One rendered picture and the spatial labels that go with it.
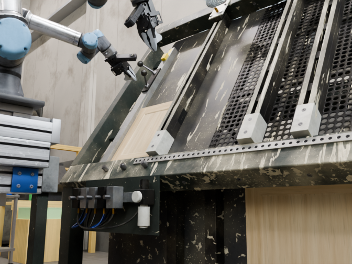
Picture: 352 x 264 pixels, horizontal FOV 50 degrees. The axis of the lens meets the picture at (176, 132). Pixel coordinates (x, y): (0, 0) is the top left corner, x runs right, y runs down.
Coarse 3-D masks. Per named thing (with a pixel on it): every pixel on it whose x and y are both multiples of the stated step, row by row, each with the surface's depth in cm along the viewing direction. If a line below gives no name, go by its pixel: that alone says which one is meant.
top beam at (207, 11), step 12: (240, 0) 219; (252, 0) 216; (264, 0) 213; (276, 0) 211; (204, 12) 239; (228, 12) 228; (240, 12) 225; (252, 12) 222; (168, 24) 264; (180, 24) 249; (192, 24) 245; (204, 24) 241; (168, 36) 260; (180, 36) 256
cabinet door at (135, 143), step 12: (144, 108) 213; (156, 108) 204; (168, 108) 196; (144, 120) 203; (156, 120) 195; (132, 132) 201; (144, 132) 194; (120, 144) 199; (132, 144) 193; (144, 144) 186; (120, 156) 190; (132, 156) 184; (144, 156) 177
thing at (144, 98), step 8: (168, 56) 240; (160, 64) 238; (168, 64) 238; (160, 72) 231; (160, 80) 230; (152, 88) 224; (144, 96) 218; (136, 104) 217; (144, 104) 217; (136, 112) 211; (128, 120) 208; (120, 128) 207; (128, 128) 205; (120, 136) 201; (112, 144) 200; (112, 152) 195; (104, 160) 193
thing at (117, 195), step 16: (144, 176) 160; (80, 192) 173; (96, 192) 164; (112, 192) 156; (128, 192) 165; (144, 192) 149; (80, 208) 174; (96, 208) 165; (112, 208) 158; (128, 208) 163; (144, 208) 149; (80, 224) 166; (96, 224) 162; (112, 224) 168; (128, 224) 162; (144, 224) 148
